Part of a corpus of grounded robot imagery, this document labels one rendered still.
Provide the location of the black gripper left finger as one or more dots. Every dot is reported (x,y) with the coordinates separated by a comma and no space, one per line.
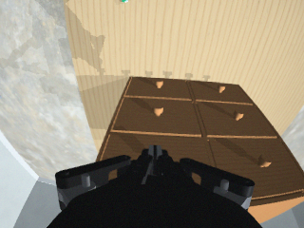
(75,181)

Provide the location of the small brown wooden chest of drawers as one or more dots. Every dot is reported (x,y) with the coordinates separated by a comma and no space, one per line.
(262,210)

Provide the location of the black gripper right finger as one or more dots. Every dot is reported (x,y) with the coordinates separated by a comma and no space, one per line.
(229,185)

